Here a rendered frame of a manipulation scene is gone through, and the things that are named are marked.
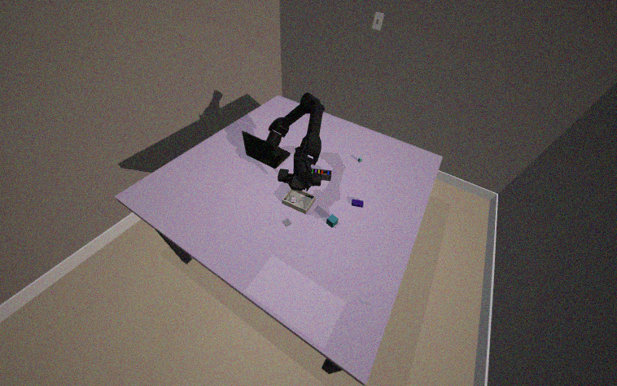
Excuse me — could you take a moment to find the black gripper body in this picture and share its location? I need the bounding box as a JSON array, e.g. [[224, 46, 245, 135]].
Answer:
[[278, 169, 322, 186]]

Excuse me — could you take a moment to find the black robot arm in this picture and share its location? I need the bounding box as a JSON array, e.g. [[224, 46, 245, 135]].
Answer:
[[266, 92, 325, 191]]

